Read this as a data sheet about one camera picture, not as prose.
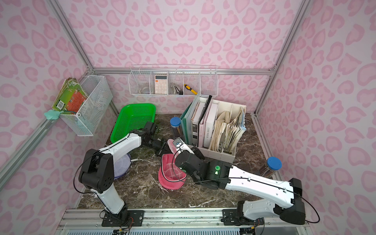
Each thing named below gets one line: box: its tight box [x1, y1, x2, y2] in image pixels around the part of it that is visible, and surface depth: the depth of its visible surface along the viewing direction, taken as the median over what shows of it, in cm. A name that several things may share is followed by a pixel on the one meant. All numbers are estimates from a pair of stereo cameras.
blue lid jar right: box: [258, 156, 282, 180], surface depth 72 cm
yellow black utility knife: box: [184, 84, 199, 95], surface depth 100 cm
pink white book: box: [198, 102, 219, 148], surface depth 88 cm
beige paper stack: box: [209, 110, 231, 152], surface depth 89 cm
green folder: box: [179, 91, 201, 145], surface depth 81 cm
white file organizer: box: [187, 96, 247, 164], surface depth 89 cm
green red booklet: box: [51, 76, 89, 115], surface depth 73 cm
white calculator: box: [154, 74, 168, 95], surface depth 97 cm
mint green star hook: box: [44, 109, 64, 120], surface depth 64 cm
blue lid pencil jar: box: [169, 116, 182, 138], surface depth 92 cm
